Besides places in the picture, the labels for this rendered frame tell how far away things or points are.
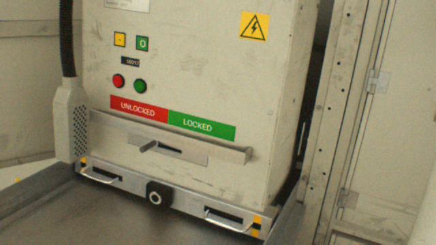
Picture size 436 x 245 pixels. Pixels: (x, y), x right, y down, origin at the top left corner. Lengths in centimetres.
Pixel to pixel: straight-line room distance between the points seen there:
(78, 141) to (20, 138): 31
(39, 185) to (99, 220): 18
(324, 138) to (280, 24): 36
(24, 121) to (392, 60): 96
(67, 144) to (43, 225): 19
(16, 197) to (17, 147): 27
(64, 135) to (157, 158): 21
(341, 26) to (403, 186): 40
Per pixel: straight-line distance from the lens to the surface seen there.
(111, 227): 89
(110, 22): 89
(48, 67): 115
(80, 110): 90
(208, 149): 77
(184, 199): 89
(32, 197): 100
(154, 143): 87
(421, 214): 55
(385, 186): 98
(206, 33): 76
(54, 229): 91
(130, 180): 96
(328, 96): 93
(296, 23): 72
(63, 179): 106
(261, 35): 72
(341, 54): 91
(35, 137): 120
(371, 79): 89
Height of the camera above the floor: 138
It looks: 21 degrees down
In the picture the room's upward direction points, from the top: 6 degrees clockwise
